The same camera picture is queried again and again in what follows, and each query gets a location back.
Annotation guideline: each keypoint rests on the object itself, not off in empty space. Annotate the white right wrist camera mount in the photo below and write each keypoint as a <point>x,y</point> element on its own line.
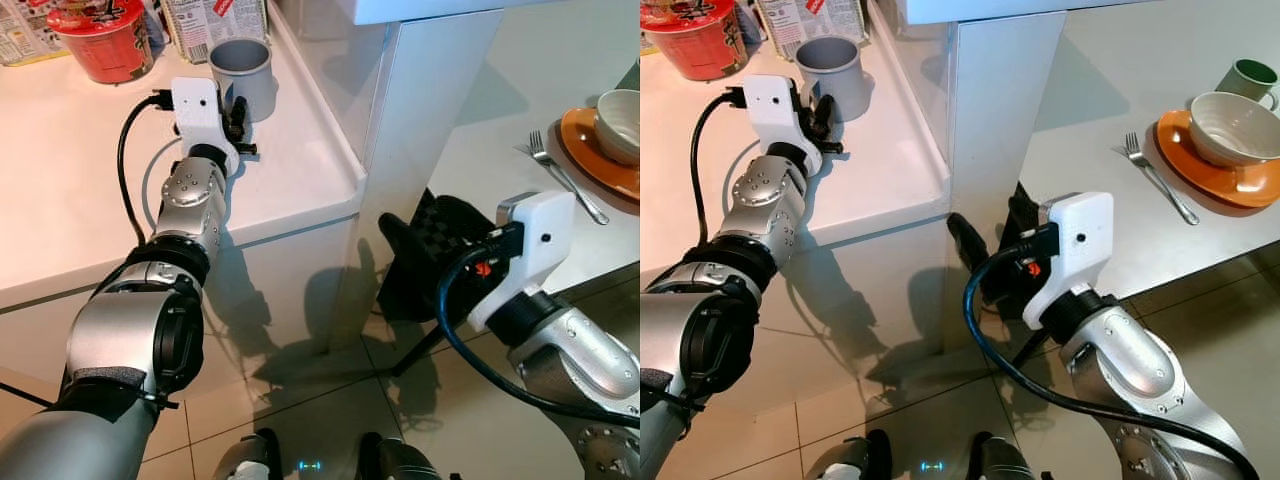
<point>540,225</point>
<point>1085,230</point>

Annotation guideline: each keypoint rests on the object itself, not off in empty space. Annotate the grey cup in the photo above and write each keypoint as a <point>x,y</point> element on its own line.
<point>250,80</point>
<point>845,85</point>

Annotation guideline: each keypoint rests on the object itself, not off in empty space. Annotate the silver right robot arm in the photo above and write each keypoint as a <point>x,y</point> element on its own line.
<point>580,350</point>
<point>1130,360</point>

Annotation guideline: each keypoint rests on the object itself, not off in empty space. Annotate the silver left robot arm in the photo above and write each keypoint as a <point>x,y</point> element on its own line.
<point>110,340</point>
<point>700,330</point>

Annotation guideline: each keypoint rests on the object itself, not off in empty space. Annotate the white ceramic bowl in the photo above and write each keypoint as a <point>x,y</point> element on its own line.
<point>1230,140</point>
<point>620,130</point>

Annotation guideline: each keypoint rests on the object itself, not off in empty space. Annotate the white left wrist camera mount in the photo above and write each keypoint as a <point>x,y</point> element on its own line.
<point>200,110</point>
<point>775,110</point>

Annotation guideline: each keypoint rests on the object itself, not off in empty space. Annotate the colourful printed food package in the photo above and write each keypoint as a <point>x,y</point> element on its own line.
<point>25,30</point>

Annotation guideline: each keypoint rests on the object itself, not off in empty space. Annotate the orange plate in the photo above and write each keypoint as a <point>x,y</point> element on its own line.
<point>580,150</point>
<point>1178,152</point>

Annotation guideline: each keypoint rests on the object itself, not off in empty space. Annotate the silver metal fork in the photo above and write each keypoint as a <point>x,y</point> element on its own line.
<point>541,152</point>
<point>1136,155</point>

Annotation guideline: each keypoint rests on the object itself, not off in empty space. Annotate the printed white food box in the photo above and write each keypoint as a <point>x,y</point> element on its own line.
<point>205,20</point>
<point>800,20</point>

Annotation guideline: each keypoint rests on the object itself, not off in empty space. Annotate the red instant noodle bowl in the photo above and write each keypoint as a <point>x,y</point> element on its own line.
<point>700,45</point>
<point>100,45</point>

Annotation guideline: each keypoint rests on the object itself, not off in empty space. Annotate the robot right leg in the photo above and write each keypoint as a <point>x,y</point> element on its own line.
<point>395,462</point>
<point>1000,462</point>

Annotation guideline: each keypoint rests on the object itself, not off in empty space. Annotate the green mug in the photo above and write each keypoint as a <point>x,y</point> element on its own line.
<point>1245,78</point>

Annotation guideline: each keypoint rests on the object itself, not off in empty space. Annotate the robot left leg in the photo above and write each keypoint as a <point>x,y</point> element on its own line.
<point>250,460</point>
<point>850,460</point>

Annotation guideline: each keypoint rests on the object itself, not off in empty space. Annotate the robot leg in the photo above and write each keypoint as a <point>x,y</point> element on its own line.
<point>395,462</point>
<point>250,460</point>
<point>850,460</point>
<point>1000,462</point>

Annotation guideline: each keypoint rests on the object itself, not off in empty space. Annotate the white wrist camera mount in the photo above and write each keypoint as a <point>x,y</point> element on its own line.
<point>1085,230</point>
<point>775,110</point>
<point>200,110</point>
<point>540,225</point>

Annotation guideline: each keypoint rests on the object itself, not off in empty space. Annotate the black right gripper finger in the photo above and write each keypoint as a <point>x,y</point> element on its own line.
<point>450,215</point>
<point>398,240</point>
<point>968,240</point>
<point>1025,215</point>

